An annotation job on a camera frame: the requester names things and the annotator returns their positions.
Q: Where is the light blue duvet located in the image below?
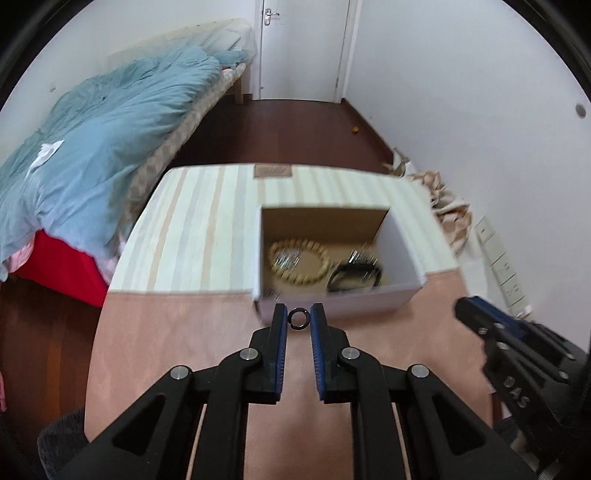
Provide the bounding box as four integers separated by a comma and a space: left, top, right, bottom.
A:
0, 46, 251, 283

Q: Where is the striped table cloth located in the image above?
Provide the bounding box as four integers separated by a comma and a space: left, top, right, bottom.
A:
107, 162, 461, 296

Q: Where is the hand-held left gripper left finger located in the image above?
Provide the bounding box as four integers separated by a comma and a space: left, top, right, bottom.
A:
55, 302, 290, 480

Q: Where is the pink suede table mat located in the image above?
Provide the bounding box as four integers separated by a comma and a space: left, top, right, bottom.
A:
84, 269, 498, 480

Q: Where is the wooden bead bracelet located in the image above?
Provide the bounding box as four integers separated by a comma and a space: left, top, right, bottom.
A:
268, 237, 332, 285

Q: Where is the brown label patch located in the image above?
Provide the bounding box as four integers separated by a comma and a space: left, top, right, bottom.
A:
253, 165, 293, 180

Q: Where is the beige checkered cloth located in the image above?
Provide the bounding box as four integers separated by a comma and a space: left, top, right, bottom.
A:
382, 148, 474, 256

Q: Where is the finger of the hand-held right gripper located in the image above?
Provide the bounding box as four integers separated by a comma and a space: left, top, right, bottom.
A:
468, 295, 579, 366
455, 298, 570, 385

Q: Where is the silver disc necklace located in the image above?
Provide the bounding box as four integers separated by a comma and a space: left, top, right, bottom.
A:
276, 248, 304, 270

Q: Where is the white crumpled paper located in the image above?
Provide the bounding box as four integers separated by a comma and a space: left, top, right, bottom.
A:
28, 140, 65, 174

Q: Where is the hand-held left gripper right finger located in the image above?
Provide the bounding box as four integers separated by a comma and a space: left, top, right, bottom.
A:
310, 302, 539, 480

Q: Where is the black smartwatch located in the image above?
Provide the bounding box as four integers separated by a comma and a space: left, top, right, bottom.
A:
326, 261, 384, 293

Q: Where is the white door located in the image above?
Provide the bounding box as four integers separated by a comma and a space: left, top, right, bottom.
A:
259, 0, 354, 104

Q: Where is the white cardboard box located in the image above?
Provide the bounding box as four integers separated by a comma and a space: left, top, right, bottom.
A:
252, 205, 428, 325

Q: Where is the white power strip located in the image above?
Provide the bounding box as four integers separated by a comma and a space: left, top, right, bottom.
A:
475, 215, 534, 315

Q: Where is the red bed sheet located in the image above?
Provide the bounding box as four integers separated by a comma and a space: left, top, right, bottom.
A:
9, 229, 109, 309

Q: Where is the patterned bed mattress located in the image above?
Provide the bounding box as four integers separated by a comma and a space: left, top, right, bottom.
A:
108, 18, 256, 264

